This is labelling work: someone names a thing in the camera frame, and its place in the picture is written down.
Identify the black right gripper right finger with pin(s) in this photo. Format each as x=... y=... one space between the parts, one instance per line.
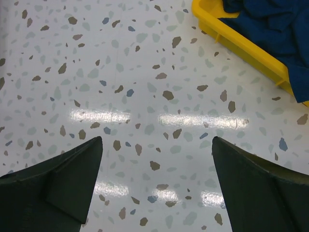
x=259 y=195

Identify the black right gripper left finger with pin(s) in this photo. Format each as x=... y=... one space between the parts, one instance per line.
x=54 y=195

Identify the blue Mickey t-shirt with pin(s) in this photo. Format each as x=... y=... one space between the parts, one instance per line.
x=281 y=28

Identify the yellow plastic tray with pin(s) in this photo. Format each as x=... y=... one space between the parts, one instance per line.
x=209 y=13

